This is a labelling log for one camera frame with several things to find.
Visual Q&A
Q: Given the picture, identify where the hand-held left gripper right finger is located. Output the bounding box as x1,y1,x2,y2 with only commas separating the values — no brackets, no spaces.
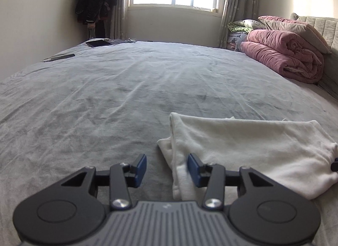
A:
187,153,275,209

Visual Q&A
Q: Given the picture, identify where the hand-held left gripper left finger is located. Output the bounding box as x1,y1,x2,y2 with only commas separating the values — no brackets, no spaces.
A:
61,153,148,209

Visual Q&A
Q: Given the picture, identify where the white t-shirt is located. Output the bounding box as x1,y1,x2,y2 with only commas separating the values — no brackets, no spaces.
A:
157,112,338,201

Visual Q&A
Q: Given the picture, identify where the pile of mixed clothes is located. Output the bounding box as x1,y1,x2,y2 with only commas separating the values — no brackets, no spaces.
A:
226,19,266,52

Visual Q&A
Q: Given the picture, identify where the grey bed sheet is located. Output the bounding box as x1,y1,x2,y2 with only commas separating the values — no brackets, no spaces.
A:
0,40,338,246

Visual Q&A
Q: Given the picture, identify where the pink quilt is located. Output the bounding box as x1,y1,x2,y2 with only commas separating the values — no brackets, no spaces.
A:
240,29,325,85

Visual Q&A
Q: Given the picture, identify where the black tablet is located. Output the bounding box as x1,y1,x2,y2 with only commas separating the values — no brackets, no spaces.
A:
86,39,111,48

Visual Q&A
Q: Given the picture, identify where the grey padded headboard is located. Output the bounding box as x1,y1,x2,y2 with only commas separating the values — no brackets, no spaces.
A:
290,12,338,98

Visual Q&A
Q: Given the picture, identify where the pink pillow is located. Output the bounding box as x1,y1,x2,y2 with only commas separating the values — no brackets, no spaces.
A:
257,15,332,55

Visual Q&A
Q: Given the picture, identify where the grey patterned curtain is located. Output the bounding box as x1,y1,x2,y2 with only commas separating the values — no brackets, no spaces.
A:
218,0,260,48
109,0,131,39

